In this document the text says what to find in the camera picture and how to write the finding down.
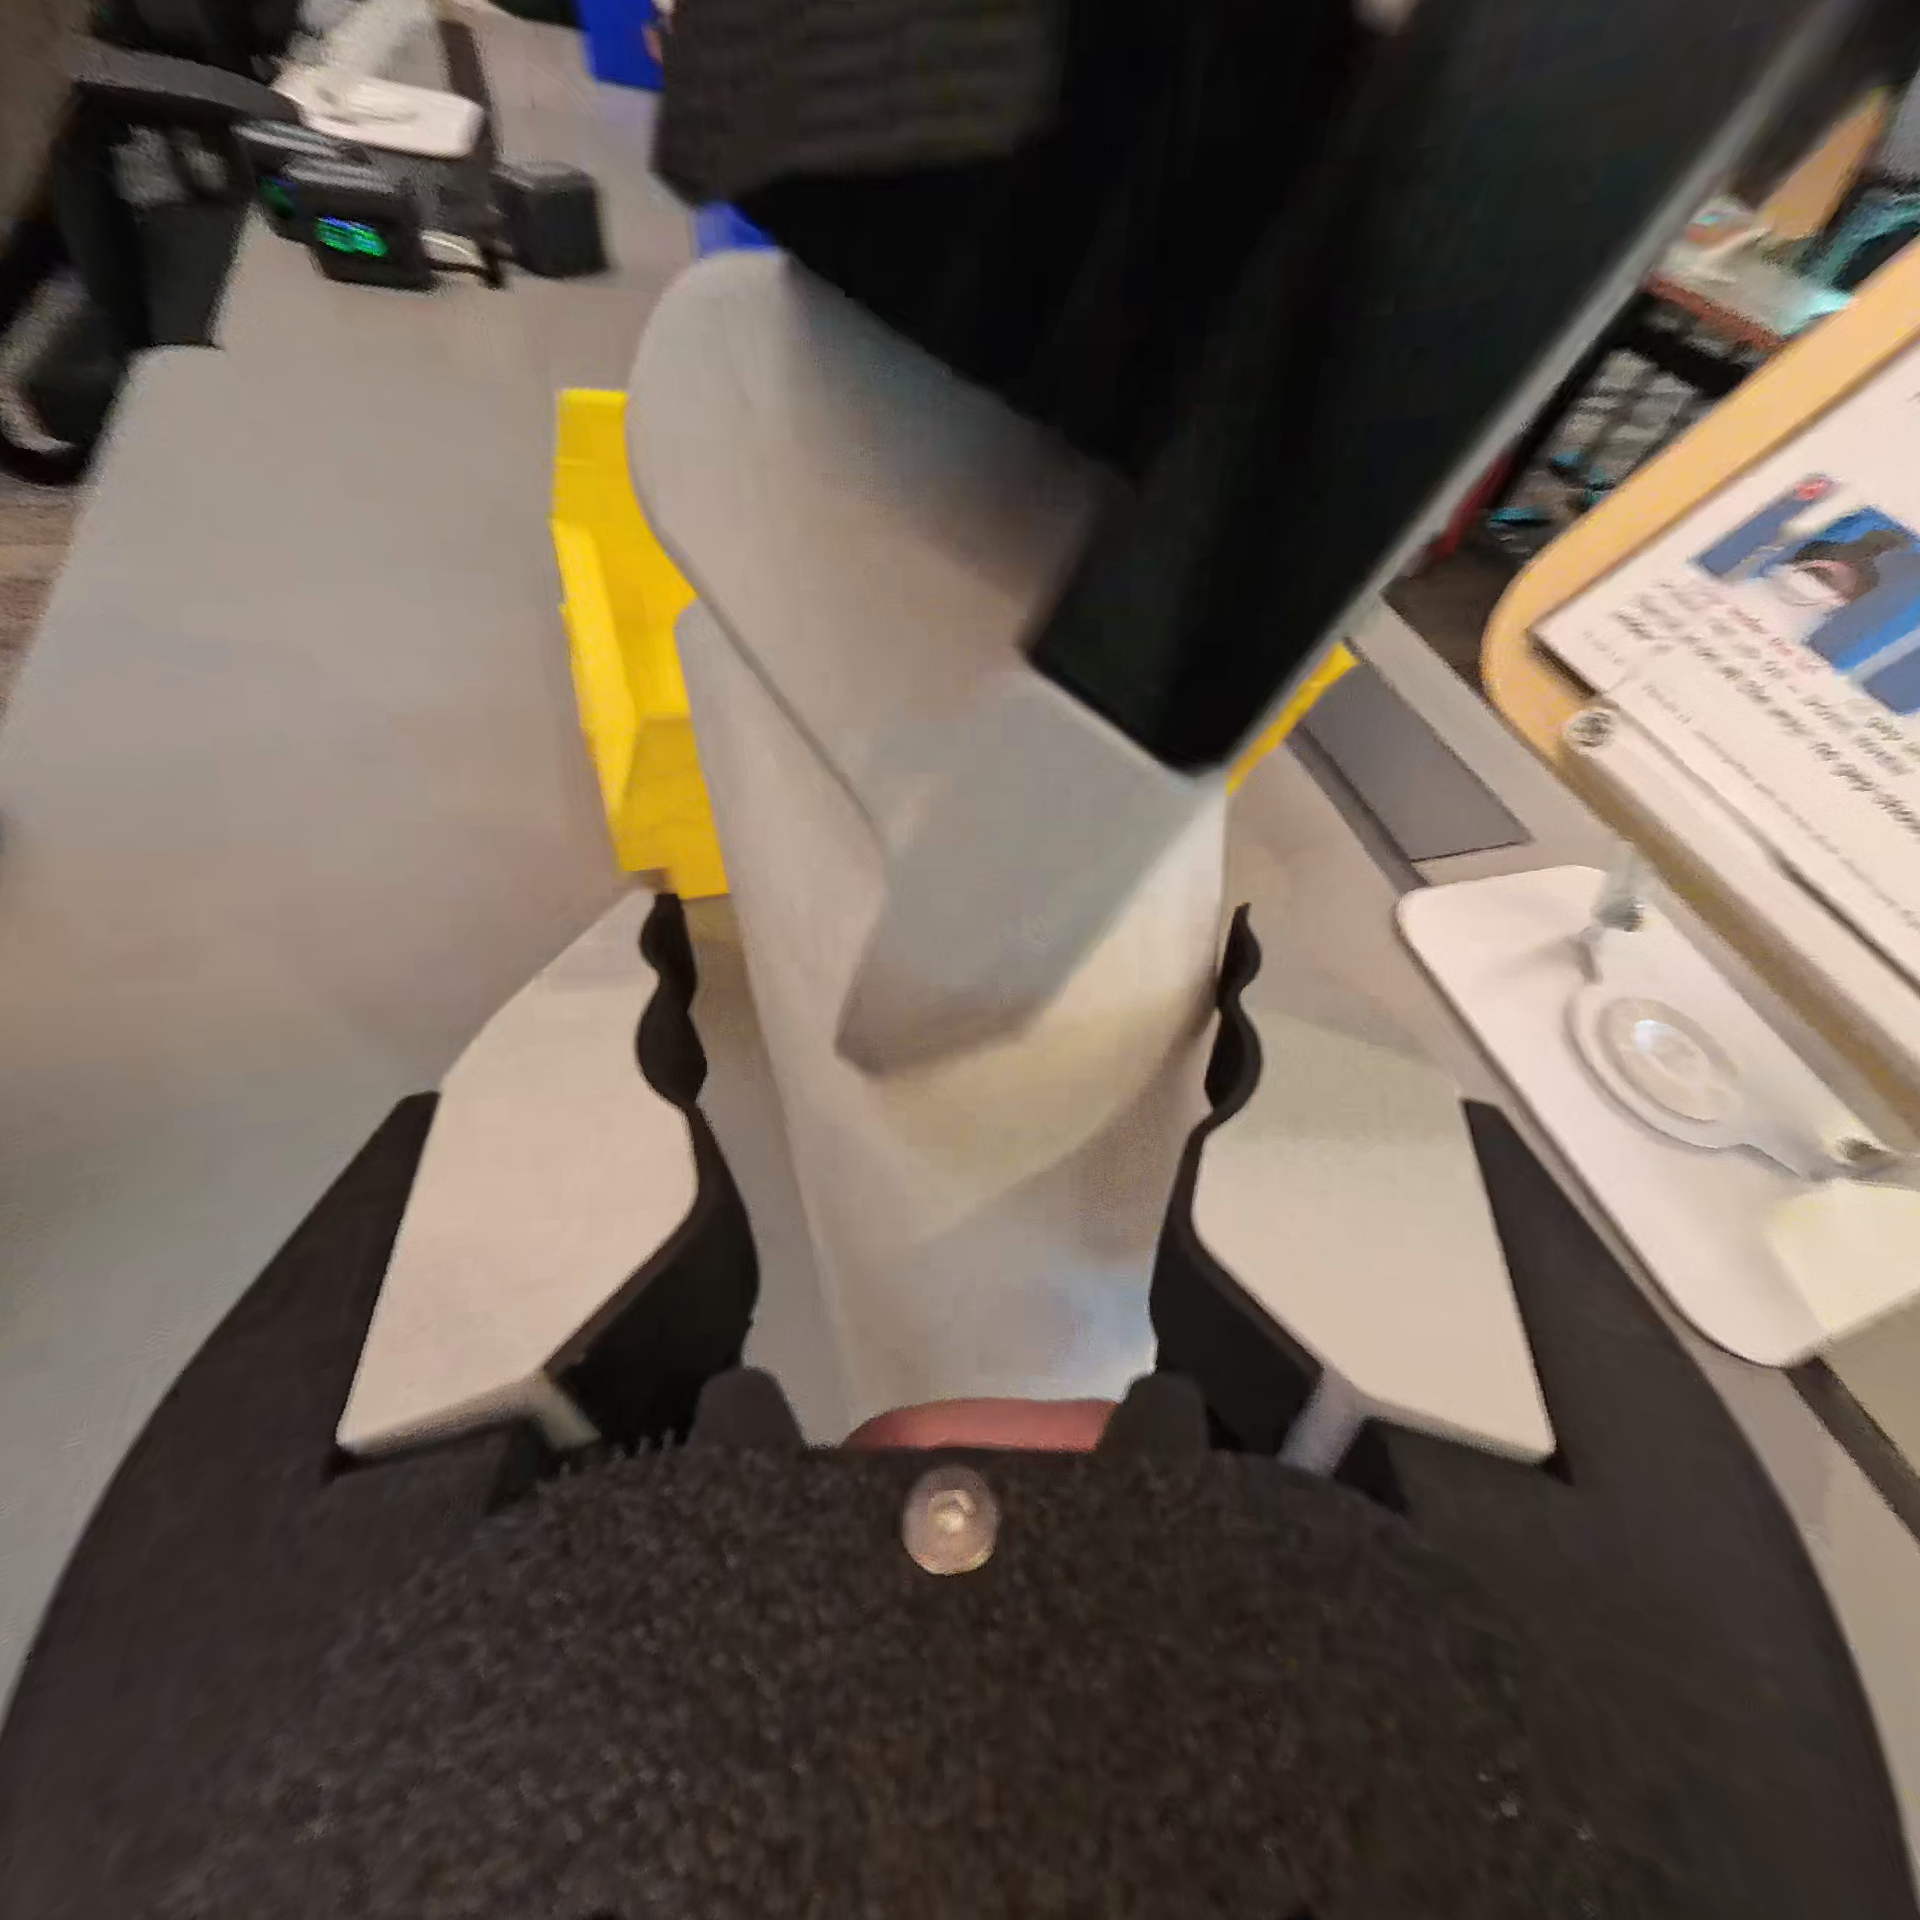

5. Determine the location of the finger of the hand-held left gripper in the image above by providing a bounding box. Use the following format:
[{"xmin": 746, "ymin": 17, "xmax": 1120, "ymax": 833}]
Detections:
[
  {"xmin": 673, "ymin": 598, "xmax": 1231, "ymax": 1424},
  {"xmin": 627, "ymin": 250, "xmax": 1225, "ymax": 1076}
]

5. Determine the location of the blue plastic bin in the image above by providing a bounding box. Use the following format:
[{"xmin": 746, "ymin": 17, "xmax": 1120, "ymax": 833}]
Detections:
[{"xmin": 577, "ymin": 0, "xmax": 777, "ymax": 256}]

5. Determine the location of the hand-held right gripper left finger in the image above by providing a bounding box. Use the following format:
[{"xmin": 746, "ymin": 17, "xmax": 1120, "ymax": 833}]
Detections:
[{"xmin": 335, "ymin": 892, "xmax": 759, "ymax": 1456}]

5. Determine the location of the yellow plastic bin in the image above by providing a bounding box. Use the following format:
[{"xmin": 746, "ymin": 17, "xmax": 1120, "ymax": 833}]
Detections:
[{"xmin": 547, "ymin": 384, "xmax": 1362, "ymax": 906}]

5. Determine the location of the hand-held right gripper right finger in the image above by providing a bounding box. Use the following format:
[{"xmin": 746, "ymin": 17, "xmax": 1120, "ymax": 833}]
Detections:
[{"xmin": 1148, "ymin": 901, "xmax": 1558, "ymax": 1480}]

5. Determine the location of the black charger with green display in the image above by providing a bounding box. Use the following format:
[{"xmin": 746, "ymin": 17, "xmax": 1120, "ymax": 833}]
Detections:
[{"xmin": 231, "ymin": 120, "xmax": 506, "ymax": 290}]

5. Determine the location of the black power adapter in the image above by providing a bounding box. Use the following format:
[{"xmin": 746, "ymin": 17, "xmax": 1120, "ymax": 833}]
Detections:
[{"xmin": 490, "ymin": 160, "xmax": 609, "ymax": 281}]

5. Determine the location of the wooden instruction board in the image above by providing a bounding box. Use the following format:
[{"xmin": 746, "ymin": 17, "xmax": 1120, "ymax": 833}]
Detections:
[{"xmin": 1478, "ymin": 240, "xmax": 1920, "ymax": 1121}]

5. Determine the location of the instruction board on stand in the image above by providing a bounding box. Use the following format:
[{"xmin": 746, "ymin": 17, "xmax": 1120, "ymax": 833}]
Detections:
[{"xmin": 1530, "ymin": 336, "xmax": 1920, "ymax": 992}]

